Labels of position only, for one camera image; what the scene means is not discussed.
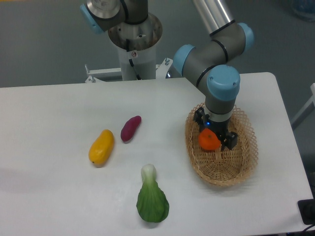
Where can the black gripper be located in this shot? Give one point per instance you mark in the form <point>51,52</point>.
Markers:
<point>218,123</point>

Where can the orange fruit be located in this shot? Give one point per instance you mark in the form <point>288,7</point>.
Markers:
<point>208,140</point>

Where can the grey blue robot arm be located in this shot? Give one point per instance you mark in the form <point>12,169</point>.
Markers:
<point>206,68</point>

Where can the woven wicker basket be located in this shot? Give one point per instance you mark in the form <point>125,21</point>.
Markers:
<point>223,167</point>

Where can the purple sweet potato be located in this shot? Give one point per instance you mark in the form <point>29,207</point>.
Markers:
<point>130,127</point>

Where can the green bok choy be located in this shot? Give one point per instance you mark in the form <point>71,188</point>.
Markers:
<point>152,204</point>

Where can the yellow mango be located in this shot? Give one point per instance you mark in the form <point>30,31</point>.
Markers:
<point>101,148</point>

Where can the black device at table edge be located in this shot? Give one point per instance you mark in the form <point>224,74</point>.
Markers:
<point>307,211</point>

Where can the blue object top right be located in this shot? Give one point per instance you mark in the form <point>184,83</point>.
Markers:
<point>304,9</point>

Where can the white frame at right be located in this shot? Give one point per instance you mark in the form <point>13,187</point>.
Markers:
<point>305,110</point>

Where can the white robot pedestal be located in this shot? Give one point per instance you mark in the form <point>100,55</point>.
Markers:
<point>136,46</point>

